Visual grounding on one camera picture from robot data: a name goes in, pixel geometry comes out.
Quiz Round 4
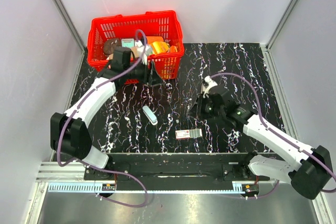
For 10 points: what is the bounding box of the yellow green striped box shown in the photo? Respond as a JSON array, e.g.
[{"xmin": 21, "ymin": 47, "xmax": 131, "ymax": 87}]
[{"xmin": 150, "ymin": 41, "xmax": 170, "ymax": 55}]

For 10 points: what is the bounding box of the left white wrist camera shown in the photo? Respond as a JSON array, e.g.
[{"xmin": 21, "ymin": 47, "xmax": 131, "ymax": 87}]
[{"xmin": 134, "ymin": 40, "xmax": 153, "ymax": 65}]

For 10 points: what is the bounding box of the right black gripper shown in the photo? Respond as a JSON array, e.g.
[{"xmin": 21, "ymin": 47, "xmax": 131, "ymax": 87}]
[{"xmin": 186, "ymin": 94, "xmax": 225, "ymax": 120}]

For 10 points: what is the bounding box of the white black stapler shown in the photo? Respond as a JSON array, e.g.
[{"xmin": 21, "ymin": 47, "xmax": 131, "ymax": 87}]
[{"xmin": 201, "ymin": 82, "xmax": 208, "ymax": 94}]

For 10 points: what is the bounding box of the orange snack packet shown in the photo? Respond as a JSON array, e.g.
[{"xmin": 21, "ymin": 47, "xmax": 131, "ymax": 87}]
[{"xmin": 169, "ymin": 46, "xmax": 178, "ymax": 53}]

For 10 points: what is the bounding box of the red white staples box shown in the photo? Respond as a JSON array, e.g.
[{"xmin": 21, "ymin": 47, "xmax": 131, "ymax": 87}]
[{"xmin": 175, "ymin": 129, "xmax": 203, "ymax": 140}]

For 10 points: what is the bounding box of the aluminium frame rail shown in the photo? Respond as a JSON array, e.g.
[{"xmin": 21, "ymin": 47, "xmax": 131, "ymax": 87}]
[{"xmin": 35, "ymin": 162, "xmax": 321, "ymax": 195}]

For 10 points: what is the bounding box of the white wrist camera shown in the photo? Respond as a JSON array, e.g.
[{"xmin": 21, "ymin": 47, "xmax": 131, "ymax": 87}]
[
  {"xmin": 202, "ymin": 76, "xmax": 218, "ymax": 96},
  {"xmin": 134, "ymin": 40, "xmax": 153, "ymax": 65}
]

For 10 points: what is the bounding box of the red plastic shopping basket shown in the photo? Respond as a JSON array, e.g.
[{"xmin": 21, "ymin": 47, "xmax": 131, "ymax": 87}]
[{"xmin": 87, "ymin": 10, "xmax": 184, "ymax": 80}]

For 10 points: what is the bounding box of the orange cylindrical can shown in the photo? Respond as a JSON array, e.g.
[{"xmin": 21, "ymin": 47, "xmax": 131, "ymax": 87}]
[{"xmin": 146, "ymin": 36, "xmax": 164, "ymax": 44}]

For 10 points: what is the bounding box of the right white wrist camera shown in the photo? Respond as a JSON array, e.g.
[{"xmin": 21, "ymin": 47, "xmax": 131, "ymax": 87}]
[{"xmin": 202, "ymin": 76, "xmax": 218, "ymax": 96}]

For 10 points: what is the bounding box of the brown round cookie pack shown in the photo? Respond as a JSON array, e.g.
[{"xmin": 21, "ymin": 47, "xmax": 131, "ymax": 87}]
[{"xmin": 103, "ymin": 38, "xmax": 121, "ymax": 56}]

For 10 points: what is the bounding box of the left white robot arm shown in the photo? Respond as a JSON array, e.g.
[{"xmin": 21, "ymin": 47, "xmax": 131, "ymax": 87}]
[{"xmin": 50, "ymin": 47, "xmax": 163, "ymax": 180}]

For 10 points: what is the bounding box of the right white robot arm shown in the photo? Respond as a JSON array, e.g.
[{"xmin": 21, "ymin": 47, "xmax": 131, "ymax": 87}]
[{"xmin": 187, "ymin": 94, "xmax": 333, "ymax": 200}]

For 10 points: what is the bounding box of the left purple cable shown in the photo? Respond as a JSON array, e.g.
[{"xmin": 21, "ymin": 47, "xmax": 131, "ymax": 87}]
[{"xmin": 56, "ymin": 29, "xmax": 148, "ymax": 207}]

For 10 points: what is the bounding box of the purple cable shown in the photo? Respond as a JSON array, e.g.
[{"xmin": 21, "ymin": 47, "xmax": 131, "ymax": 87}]
[
  {"xmin": 209, "ymin": 73, "xmax": 336, "ymax": 200},
  {"xmin": 56, "ymin": 29, "xmax": 148, "ymax": 207}
]

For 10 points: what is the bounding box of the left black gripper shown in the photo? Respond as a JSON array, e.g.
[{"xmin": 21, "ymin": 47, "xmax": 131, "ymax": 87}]
[{"xmin": 124, "ymin": 58, "xmax": 164, "ymax": 87}]

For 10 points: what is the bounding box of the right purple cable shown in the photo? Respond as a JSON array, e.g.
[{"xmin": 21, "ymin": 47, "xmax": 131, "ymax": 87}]
[{"xmin": 209, "ymin": 73, "xmax": 336, "ymax": 200}]

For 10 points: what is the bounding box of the small light blue stapler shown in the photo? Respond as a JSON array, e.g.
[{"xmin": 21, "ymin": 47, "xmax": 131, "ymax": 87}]
[{"xmin": 142, "ymin": 105, "xmax": 158, "ymax": 125}]

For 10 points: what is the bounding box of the teal white small box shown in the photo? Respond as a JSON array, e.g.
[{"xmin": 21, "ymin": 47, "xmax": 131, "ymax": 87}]
[{"xmin": 121, "ymin": 38, "xmax": 135, "ymax": 48}]

